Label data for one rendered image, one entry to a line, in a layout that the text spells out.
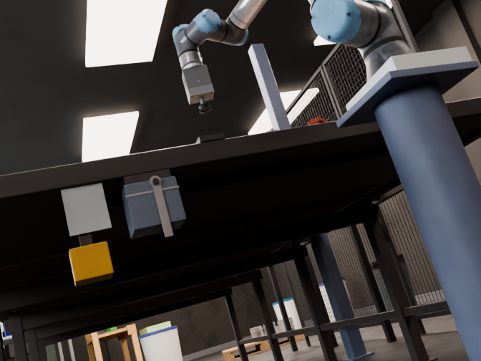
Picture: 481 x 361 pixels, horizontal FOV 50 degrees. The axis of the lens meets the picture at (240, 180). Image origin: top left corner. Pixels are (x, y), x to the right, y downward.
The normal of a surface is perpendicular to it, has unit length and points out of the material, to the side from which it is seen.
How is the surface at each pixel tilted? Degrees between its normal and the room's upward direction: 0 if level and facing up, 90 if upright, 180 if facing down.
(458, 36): 90
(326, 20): 98
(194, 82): 90
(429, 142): 90
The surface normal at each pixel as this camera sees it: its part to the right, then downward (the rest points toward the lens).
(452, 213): -0.38, -0.14
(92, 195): 0.28, -0.33
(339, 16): -0.66, 0.14
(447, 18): -0.92, 0.18
